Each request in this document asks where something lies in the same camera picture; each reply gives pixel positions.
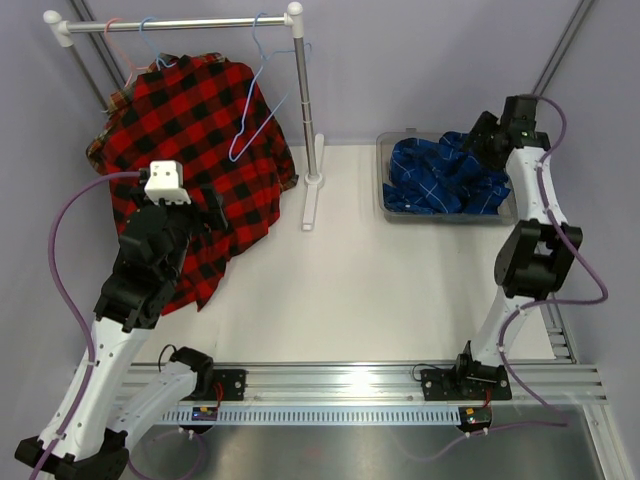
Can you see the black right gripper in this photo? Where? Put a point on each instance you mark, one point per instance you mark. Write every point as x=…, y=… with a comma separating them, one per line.
x=485, y=123

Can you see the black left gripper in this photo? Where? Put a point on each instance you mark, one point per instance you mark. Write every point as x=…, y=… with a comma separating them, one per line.
x=204, y=219

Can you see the blue plaid shirt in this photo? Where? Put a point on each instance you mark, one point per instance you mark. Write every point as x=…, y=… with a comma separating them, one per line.
x=437, y=177

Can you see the red black checked shirt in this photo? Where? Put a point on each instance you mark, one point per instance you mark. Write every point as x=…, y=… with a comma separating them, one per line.
x=207, y=113

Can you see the blue hanger holding red shirt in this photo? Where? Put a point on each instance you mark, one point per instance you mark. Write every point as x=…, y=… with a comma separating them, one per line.
x=160, y=62

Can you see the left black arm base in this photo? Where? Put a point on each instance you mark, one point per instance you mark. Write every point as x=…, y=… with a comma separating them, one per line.
x=229, y=383

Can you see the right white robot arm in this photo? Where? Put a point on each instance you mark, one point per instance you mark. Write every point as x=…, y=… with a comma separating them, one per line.
x=534, y=261

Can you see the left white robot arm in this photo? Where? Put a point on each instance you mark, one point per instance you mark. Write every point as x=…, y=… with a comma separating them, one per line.
x=88, y=438

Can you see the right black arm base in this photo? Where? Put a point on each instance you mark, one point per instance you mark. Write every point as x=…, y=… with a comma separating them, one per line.
x=448, y=385

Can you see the brown plaid shirt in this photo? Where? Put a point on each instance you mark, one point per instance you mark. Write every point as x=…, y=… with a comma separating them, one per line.
x=118, y=104

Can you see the silver white clothes rack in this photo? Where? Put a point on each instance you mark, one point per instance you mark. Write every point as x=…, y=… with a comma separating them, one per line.
x=292, y=18

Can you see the clear grey plastic bin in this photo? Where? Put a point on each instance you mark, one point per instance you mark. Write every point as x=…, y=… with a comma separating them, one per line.
x=512, y=211

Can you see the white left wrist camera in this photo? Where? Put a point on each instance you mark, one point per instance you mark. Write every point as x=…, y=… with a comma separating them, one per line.
x=165, y=183

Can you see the pink wire hanger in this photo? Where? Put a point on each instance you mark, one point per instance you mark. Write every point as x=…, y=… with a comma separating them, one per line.
x=122, y=55

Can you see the white slotted cable duct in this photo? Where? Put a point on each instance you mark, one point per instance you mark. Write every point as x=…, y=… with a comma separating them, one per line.
x=315, y=416

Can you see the aluminium mounting rail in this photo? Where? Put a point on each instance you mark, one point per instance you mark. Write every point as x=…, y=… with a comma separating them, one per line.
x=394, y=383

